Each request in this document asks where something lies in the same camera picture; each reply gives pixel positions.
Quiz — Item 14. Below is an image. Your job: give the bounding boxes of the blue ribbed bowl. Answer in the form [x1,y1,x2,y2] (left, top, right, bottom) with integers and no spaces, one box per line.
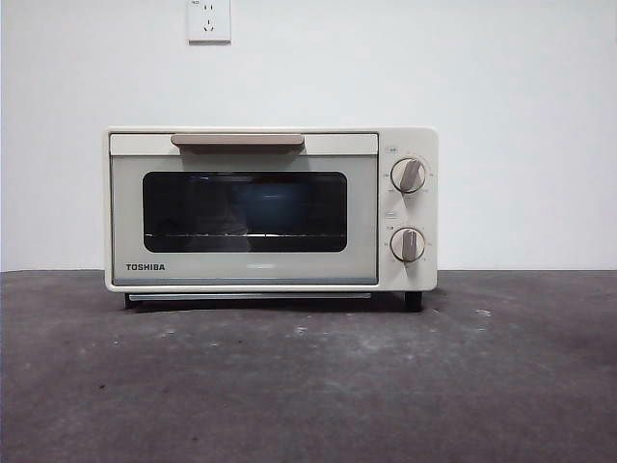
[234,185,317,235]

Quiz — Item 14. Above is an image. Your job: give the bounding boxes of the glass-windowed oven door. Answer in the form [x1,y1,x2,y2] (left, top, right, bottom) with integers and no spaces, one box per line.
[109,132,380,286]

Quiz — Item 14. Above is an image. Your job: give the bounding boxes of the beige oven door handle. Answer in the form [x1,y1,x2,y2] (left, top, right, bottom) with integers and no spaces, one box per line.
[170,133,307,155]

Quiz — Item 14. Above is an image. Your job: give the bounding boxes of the grey oven crumb tray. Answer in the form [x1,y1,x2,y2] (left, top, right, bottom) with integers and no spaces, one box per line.
[128,291,372,301]

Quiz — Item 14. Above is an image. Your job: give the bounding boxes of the cream Toshiba toaster oven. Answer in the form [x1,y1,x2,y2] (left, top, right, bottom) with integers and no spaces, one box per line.
[104,125,440,313]

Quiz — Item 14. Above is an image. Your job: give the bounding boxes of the cream timer knob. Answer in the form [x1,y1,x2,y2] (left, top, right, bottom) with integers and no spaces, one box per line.
[389,227,427,263]

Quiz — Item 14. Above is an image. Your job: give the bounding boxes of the cream temperature knob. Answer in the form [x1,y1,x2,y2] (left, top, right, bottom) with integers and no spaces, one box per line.
[389,157,428,195]

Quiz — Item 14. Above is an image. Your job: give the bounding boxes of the metal wire oven rack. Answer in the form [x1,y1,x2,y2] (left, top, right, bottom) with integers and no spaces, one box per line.
[144,232,347,239]

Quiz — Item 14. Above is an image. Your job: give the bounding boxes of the white wall socket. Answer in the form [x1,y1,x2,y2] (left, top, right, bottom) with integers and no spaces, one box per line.
[187,0,232,45]

